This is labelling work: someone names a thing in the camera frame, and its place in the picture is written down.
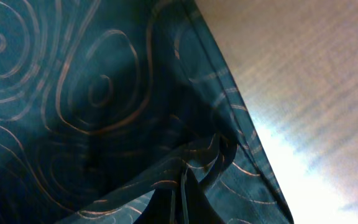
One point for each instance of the black patterned sports jersey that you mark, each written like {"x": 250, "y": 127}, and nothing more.
{"x": 124, "y": 111}

